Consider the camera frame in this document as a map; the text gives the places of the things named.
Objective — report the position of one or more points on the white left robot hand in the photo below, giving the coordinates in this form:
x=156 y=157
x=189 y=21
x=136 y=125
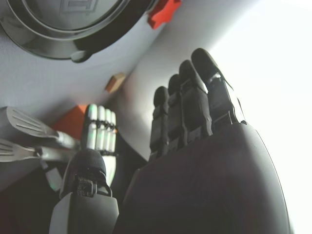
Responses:
x=207 y=182

